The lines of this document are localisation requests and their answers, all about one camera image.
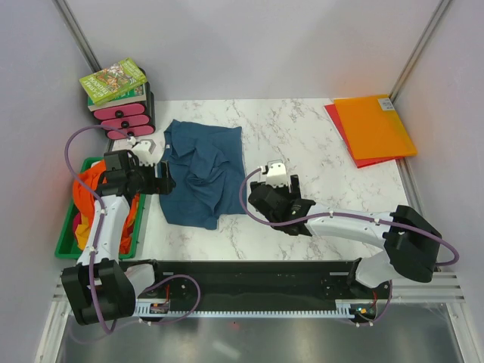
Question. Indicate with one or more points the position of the grey slotted cable duct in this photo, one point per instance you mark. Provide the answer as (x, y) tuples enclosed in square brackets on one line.
[(157, 309)]

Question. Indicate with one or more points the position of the dark green book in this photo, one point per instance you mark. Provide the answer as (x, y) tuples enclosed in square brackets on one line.
[(138, 94)]

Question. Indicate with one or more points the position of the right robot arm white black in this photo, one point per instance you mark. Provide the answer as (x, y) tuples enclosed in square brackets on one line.
[(408, 243)]

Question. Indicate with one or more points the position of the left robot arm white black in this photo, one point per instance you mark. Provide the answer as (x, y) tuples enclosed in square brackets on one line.
[(97, 287)]

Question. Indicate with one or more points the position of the orange shirt in bin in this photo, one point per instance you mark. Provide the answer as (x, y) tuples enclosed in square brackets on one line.
[(84, 202)]

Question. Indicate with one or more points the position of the light green book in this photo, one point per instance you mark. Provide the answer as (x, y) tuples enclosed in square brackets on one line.
[(111, 82)]

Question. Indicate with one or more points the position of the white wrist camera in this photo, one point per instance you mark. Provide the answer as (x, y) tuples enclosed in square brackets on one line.
[(144, 151), (274, 174)]

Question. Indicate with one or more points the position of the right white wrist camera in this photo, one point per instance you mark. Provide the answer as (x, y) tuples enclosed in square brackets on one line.
[(274, 174)]

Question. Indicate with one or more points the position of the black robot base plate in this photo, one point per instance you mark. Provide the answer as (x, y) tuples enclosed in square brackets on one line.
[(244, 286)]

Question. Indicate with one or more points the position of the blue polo shirt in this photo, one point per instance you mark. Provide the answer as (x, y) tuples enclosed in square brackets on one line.
[(207, 165)]

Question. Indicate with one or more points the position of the black pink drawer organizer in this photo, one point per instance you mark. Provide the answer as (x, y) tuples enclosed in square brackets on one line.
[(136, 119)]

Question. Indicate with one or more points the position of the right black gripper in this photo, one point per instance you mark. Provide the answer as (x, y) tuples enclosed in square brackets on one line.
[(295, 190)]

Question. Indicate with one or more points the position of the orange plastic folder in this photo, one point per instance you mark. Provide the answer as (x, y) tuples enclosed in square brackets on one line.
[(373, 128)]

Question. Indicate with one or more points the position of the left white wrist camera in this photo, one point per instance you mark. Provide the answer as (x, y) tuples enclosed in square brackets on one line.
[(144, 151)]

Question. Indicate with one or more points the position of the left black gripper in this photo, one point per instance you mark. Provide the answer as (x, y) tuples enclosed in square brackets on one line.
[(161, 185)]

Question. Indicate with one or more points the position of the red plastic folder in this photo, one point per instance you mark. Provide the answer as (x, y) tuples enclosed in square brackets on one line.
[(334, 116)]

